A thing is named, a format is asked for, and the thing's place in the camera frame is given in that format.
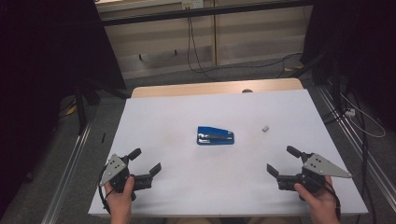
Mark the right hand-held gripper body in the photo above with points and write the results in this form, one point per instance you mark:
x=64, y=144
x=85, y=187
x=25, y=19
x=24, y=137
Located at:
x=320, y=166

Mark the blue stapler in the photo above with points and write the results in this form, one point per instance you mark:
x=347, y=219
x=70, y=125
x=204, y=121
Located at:
x=214, y=137

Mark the aluminium floor rail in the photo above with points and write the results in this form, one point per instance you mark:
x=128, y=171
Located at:
x=67, y=174
x=351, y=137

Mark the black metal crossbar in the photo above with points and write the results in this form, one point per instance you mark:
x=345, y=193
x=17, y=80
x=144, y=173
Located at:
x=199, y=12

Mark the white power strip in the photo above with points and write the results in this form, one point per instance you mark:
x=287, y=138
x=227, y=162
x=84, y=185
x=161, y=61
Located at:
x=350, y=112

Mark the person's left hand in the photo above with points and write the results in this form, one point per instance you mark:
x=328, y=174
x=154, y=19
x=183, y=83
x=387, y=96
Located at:
x=121, y=197

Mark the black curtain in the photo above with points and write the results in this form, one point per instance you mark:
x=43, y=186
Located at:
x=40, y=62
x=358, y=46

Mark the person's right hand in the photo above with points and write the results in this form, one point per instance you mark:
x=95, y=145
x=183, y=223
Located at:
x=317, y=200

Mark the white wall socket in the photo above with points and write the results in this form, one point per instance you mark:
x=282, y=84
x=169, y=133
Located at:
x=192, y=3

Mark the black metal stand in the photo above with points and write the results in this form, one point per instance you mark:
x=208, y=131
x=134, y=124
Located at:
x=81, y=109

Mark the beige cabinet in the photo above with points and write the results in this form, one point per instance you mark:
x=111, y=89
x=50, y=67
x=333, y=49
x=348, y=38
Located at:
x=249, y=40

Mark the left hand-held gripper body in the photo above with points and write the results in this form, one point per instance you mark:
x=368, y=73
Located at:
x=115, y=168

